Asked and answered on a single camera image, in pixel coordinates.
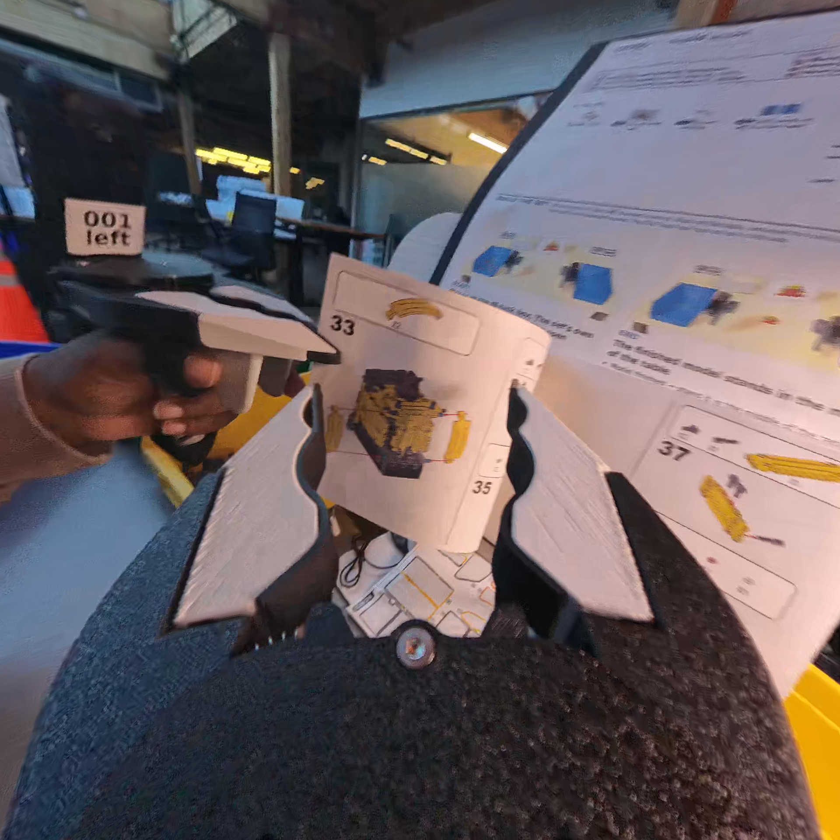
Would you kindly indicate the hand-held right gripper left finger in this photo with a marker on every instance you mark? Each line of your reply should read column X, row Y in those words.
column 256, row 525

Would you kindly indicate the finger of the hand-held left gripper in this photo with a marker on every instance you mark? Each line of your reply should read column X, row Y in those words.
column 262, row 303
column 262, row 334

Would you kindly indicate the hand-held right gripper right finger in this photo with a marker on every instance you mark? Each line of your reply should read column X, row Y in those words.
column 577, row 531

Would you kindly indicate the instruction booklet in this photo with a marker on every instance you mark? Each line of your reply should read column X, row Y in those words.
column 407, row 315

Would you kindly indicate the person's left forearm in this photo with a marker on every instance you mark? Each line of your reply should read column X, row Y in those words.
column 39, row 453

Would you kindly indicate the white task instruction sheet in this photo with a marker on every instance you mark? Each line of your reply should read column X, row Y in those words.
column 689, row 184

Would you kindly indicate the person's left hand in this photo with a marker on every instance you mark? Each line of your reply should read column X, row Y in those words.
column 92, row 394

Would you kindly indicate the black office chair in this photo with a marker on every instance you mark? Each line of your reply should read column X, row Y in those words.
column 253, row 229

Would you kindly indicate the yellow plastic storage bin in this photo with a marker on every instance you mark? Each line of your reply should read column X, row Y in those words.
column 820, row 754
column 249, row 426

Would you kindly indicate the wooden high table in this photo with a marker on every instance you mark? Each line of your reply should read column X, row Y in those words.
column 328, row 229

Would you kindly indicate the orange traffic cone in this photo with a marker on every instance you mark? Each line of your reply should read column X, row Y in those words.
column 19, row 302

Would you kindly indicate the white book stand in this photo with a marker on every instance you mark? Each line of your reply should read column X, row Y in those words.
column 387, row 558

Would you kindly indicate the ceiling strip lights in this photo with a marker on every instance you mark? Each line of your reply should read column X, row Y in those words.
column 236, row 159

